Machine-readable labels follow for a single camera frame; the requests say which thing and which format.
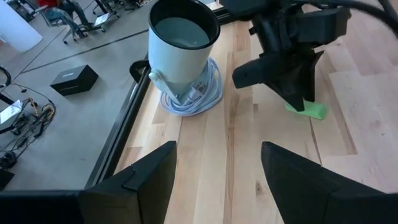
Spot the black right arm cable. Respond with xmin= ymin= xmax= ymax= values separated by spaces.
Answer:
xmin=338 ymin=0 xmax=398 ymax=30

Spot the white pillar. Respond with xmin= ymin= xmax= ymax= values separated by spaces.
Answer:
xmin=0 ymin=0 xmax=44 ymax=53

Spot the black floor box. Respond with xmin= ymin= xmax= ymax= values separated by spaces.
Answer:
xmin=49 ymin=64 xmax=100 ymax=96

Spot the wheeled cart silver sheet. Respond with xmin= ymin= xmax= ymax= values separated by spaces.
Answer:
xmin=0 ymin=99 xmax=32 ymax=136

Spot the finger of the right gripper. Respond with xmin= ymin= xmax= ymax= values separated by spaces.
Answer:
xmin=267 ymin=50 xmax=325 ymax=113
xmin=231 ymin=52 xmax=283 ymax=90

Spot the floor cable tangle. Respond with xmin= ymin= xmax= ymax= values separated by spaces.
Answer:
xmin=0 ymin=101 xmax=57 ymax=170

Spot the green eraser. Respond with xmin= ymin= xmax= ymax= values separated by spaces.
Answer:
xmin=284 ymin=99 xmax=328 ymax=121

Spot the person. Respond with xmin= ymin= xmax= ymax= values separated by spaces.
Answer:
xmin=37 ymin=0 xmax=91 ymax=29

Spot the white coiled power cable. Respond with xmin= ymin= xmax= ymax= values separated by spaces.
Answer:
xmin=159 ymin=57 xmax=224 ymax=117

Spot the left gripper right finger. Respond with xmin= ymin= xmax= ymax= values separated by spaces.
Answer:
xmin=260 ymin=141 xmax=398 ymax=224

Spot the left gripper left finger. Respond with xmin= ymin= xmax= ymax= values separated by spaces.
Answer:
xmin=0 ymin=140 xmax=178 ymax=224

